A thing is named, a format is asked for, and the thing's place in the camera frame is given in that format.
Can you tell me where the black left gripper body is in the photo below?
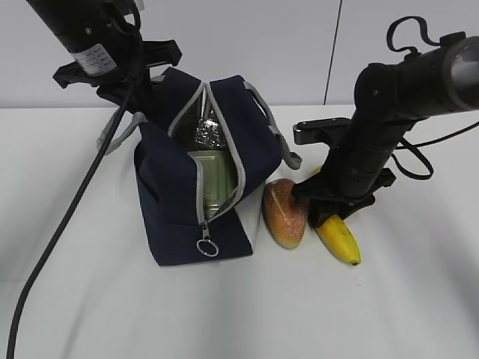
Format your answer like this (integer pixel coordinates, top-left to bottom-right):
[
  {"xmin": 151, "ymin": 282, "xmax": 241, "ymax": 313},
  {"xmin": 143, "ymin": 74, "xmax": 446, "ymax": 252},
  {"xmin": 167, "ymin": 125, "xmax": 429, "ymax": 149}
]
[{"xmin": 52, "ymin": 38, "xmax": 183, "ymax": 113}]

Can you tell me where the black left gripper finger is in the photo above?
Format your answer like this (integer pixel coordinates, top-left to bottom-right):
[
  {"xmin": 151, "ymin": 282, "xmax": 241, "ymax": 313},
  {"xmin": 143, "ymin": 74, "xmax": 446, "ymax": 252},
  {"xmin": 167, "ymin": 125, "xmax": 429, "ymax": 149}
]
[{"xmin": 127, "ymin": 89, "xmax": 160, "ymax": 123}]

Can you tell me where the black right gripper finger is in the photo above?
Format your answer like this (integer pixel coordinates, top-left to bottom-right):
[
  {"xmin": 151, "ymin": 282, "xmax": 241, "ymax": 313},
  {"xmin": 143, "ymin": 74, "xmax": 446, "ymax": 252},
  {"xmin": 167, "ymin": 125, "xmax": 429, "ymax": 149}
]
[
  {"xmin": 308, "ymin": 201, "xmax": 351, "ymax": 228},
  {"xmin": 291, "ymin": 183, "xmax": 310, "ymax": 204}
]

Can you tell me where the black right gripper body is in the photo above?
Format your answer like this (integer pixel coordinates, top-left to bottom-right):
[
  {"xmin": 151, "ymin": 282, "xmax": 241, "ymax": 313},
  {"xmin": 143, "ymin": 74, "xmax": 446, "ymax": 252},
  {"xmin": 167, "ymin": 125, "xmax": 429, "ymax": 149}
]
[{"xmin": 301, "ymin": 168, "xmax": 396, "ymax": 219}]

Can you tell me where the yellow banana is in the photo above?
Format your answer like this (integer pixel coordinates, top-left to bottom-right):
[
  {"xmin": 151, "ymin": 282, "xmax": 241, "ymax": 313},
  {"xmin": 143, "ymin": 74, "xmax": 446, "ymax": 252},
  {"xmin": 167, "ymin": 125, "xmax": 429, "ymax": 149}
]
[{"xmin": 310, "ymin": 200, "xmax": 361, "ymax": 266}]

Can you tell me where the brown bread roll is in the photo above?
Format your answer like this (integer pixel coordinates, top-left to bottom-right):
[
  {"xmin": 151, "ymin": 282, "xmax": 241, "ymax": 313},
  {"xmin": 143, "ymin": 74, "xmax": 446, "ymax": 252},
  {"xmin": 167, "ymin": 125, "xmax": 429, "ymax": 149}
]
[{"xmin": 262, "ymin": 178, "xmax": 308, "ymax": 250}]

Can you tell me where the navy insulated lunch bag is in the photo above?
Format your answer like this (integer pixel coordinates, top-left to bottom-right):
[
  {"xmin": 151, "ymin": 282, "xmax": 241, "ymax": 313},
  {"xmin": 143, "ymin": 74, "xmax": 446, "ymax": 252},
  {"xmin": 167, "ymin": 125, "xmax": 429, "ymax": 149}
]
[{"xmin": 97, "ymin": 67, "xmax": 302, "ymax": 266}]

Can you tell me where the green lidded glass container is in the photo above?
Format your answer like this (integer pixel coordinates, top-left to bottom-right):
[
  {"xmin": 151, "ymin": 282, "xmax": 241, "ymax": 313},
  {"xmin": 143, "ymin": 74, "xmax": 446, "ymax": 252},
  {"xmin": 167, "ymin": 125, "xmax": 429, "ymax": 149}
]
[{"xmin": 189, "ymin": 150, "xmax": 238, "ymax": 220}]

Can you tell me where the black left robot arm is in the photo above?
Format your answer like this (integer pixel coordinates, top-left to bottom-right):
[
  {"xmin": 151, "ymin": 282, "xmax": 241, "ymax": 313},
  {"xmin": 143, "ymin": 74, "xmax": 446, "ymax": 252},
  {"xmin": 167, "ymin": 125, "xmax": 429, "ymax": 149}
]
[{"xmin": 29, "ymin": 0, "xmax": 182, "ymax": 122}]

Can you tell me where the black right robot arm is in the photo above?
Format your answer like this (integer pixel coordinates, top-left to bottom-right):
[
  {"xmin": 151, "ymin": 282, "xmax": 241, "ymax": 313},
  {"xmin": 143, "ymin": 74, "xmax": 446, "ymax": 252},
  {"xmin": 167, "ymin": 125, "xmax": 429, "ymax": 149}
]
[{"xmin": 292, "ymin": 32, "xmax": 478, "ymax": 228}]

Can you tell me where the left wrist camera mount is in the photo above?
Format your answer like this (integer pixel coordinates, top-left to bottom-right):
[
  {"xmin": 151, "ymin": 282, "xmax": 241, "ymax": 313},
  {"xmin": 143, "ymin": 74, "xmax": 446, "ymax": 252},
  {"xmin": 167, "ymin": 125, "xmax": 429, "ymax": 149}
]
[{"xmin": 53, "ymin": 40, "xmax": 183, "ymax": 88}]

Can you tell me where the thin black right cable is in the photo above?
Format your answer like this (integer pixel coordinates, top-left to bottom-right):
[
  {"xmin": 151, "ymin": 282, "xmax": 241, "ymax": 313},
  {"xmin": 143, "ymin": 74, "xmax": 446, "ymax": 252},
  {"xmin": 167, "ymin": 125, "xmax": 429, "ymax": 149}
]
[{"xmin": 386, "ymin": 15, "xmax": 479, "ymax": 180}]

